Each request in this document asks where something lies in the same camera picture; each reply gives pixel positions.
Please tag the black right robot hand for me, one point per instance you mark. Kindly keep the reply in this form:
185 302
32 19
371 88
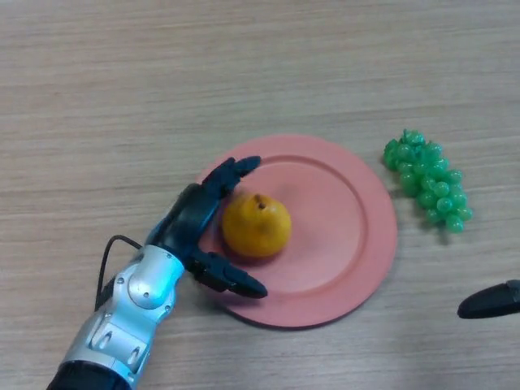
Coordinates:
491 300

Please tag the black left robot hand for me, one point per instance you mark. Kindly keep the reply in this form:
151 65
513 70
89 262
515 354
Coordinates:
191 219

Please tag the yellow pear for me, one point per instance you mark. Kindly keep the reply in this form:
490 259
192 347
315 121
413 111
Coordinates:
256 227

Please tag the pink round plate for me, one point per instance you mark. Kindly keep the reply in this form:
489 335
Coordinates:
333 243

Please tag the green grape bunch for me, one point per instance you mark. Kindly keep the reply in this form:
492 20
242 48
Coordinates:
430 178

